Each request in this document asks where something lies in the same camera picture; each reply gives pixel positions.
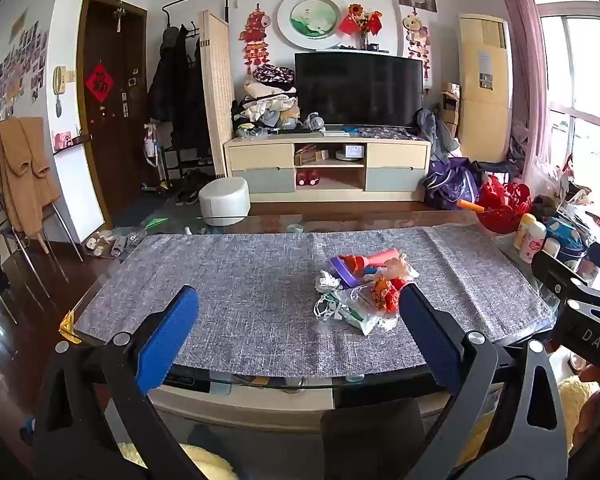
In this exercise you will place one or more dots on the metal frame chair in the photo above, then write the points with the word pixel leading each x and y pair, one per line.
pixel 55 220

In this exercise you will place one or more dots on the red diamond door decoration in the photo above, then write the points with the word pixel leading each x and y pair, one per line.
pixel 99 83

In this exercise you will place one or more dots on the yellow fluffy seat cushion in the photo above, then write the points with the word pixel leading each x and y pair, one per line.
pixel 577 405
pixel 207 465

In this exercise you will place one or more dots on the plush animal hanging ornament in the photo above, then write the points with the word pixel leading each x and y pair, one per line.
pixel 416 30

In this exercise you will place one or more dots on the black chair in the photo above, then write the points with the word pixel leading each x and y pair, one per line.
pixel 370 440

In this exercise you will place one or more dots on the round white wall decor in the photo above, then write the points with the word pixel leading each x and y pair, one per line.
pixel 312 20

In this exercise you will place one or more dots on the beige folding screen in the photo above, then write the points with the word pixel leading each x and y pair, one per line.
pixel 217 85

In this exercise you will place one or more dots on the white green crumpled wrapper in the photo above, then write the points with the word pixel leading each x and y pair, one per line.
pixel 327 307

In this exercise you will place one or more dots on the wall photo collage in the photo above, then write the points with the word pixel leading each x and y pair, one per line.
pixel 22 70

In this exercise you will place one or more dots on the grey hanging clothing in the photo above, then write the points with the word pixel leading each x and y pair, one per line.
pixel 432 132

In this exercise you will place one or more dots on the pink curtain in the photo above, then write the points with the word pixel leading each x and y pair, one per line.
pixel 522 60

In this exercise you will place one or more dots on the large window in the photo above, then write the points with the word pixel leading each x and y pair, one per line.
pixel 590 85

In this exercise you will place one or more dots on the beige wall intercom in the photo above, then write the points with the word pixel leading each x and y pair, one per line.
pixel 59 80

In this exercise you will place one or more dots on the grey woven table cloth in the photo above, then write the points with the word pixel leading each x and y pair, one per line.
pixel 240 300

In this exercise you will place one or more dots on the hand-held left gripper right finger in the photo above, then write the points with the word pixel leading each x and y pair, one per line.
pixel 430 336

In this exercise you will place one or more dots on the pale green cup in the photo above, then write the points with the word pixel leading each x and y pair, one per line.
pixel 296 228

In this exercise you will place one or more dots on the black flat television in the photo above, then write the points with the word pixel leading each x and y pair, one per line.
pixel 357 90

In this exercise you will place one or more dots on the white pink lotion bottle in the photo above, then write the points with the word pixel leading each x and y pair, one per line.
pixel 532 245

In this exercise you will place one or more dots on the brown wooden door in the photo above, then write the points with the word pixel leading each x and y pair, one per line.
pixel 115 160

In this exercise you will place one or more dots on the pile of clothes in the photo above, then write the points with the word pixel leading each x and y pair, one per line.
pixel 267 105

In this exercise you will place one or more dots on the beige coat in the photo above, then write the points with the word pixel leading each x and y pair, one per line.
pixel 22 175

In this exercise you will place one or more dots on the red slippers pair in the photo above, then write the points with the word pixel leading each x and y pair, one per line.
pixel 308 178

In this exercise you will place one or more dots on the grey slipper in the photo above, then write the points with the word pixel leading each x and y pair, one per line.
pixel 118 247

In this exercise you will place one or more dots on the white slipper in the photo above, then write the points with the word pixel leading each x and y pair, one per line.
pixel 100 247

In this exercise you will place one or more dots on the vase with sunflower and flags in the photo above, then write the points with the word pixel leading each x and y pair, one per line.
pixel 361 22

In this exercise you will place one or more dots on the purple bag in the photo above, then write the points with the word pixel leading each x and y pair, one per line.
pixel 450 187

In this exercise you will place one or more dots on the orange crumpled wrapper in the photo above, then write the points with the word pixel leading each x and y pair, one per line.
pixel 386 296

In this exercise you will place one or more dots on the yellow table corner guard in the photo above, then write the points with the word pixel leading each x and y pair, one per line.
pixel 70 330

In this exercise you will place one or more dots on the child kick scooter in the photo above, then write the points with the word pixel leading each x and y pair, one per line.
pixel 152 160

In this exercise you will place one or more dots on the white round stool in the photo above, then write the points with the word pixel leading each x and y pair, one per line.
pixel 225 200

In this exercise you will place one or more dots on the stacked cardboard boxes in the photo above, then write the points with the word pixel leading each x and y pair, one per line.
pixel 450 110

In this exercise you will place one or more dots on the red fish hanging ornament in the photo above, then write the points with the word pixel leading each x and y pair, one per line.
pixel 254 35

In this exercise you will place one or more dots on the red plastic basket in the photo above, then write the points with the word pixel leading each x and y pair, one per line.
pixel 505 205

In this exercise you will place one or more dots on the orange foam toy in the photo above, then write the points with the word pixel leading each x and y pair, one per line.
pixel 470 206

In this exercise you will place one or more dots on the white board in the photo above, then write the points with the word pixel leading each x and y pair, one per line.
pixel 77 190

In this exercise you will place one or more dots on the beige standing air conditioner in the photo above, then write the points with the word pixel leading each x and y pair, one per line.
pixel 485 125

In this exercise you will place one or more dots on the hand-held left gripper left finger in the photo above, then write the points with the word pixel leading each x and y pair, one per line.
pixel 170 335

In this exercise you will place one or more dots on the green paper plane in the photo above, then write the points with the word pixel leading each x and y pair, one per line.
pixel 157 223

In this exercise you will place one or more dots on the white green lozenge packet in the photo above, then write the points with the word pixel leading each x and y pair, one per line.
pixel 367 316

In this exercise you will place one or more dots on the white round device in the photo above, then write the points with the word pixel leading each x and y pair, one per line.
pixel 352 152

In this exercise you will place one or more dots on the flat cardboard box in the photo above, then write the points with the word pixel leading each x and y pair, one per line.
pixel 311 158

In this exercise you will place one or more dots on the person's right hand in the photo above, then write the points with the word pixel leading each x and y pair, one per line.
pixel 597 420

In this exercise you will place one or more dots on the beige grey television cabinet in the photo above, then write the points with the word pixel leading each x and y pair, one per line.
pixel 260 155

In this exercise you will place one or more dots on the yellow capped lotion bottle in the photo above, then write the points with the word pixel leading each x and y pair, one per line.
pixel 524 232

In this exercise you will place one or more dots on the coral plastic toy horn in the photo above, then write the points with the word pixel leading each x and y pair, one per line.
pixel 380 259

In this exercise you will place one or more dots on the blue patterned bag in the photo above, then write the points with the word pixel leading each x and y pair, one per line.
pixel 567 237

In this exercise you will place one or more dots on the black hanging coats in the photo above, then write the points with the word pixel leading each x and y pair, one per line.
pixel 172 90

